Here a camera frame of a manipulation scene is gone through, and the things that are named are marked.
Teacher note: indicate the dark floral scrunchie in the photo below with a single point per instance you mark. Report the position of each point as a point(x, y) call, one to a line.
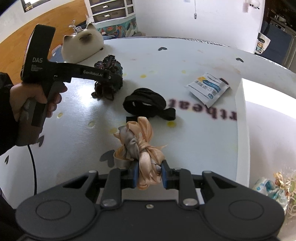
point(113, 83)

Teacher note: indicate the black headband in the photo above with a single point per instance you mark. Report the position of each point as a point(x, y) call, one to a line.
point(144, 102)

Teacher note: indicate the white drawer cabinet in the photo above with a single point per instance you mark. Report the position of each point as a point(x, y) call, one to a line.
point(105, 10)

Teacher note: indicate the hanging tote bag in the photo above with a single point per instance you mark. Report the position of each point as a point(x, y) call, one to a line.
point(262, 44)

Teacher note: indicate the peach satin bow scrunchie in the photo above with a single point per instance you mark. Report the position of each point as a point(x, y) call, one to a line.
point(135, 137)

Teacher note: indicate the white storage box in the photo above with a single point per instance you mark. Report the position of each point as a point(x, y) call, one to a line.
point(270, 117)

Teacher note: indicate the window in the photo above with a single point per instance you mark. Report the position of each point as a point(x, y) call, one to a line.
point(30, 4)

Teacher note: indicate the cream cat plush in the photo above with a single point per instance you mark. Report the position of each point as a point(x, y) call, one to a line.
point(82, 45)

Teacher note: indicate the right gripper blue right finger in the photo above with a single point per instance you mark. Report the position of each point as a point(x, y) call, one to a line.
point(170, 176)

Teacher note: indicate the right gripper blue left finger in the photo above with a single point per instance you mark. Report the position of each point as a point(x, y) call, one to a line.
point(130, 176)

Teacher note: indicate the person left hand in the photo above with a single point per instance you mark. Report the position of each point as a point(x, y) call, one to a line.
point(20, 93)

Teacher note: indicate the white blue wipes packet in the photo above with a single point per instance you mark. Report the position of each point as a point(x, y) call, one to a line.
point(208, 89)

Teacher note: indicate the colourful patterned cloth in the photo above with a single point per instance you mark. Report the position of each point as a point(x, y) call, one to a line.
point(119, 29)

